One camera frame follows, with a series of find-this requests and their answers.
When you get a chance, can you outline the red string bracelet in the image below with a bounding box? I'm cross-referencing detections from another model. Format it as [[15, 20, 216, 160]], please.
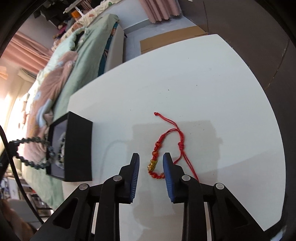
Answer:
[[147, 111, 200, 182]]

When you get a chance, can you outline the green black bead bracelet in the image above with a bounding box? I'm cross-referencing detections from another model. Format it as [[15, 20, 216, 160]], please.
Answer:
[[56, 131, 67, 165]]

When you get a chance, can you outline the blue grey bead bracelet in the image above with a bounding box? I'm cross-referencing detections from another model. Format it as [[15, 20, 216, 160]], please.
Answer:
[[7, 136, 56, 170]]

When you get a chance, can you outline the black square jewelry box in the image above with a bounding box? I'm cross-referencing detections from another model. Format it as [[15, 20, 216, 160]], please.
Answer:
[[46, 111, 93, 182]]

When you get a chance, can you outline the left human hand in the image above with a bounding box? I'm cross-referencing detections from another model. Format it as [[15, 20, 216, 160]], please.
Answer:
[[1, 199, 36, 240]]

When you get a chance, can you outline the white bedside table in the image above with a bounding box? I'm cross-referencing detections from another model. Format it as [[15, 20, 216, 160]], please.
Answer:
[[62, 34, 286, 241]]

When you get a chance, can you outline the pink duck blanket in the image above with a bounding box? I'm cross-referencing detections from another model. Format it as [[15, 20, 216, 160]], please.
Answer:
[[23, 51, 79, 158]]

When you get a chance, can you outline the flattened cardboard sheet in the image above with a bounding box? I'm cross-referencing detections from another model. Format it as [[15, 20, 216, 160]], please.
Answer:
[[140, 26, 208, 54]]

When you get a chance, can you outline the green bed sheet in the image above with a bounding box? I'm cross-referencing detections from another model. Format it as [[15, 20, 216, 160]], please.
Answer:
[[19, 14, 119, 209]]

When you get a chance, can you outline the light green pillow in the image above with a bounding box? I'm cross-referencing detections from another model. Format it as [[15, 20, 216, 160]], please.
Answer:
[[36, 27, 89, 81]]

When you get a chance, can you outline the pink curtain left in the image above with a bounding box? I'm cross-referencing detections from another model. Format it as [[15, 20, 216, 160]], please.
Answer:
[[2, 31, 53, 74]]

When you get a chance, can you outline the pink curtain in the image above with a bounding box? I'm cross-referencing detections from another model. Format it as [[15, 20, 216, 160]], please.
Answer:
[[2, 31, 53, 74], [139, 0, 181, 24]]

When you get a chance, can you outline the pink curtain right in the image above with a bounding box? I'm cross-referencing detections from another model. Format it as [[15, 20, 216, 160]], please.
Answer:
[[139, 0, 181, 24]]

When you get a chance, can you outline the black cable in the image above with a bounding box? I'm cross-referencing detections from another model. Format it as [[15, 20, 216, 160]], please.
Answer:
[[0, 124, 45, 225]]

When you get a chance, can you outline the white bed frame side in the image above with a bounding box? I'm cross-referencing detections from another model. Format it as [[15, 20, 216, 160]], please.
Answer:
[[104, 25, 125, 73]]

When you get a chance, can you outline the dark wood wall panel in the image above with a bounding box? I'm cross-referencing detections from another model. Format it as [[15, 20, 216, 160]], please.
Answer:
[[179, 1, 295, 162]]

